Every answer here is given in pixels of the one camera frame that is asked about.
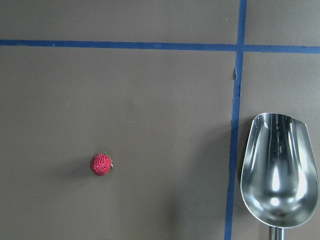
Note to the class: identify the red strawberry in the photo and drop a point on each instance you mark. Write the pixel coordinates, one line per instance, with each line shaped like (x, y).
(101, 164)

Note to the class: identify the steel metal scoop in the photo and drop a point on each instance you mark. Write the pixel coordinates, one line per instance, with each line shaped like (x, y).
(279, 182)

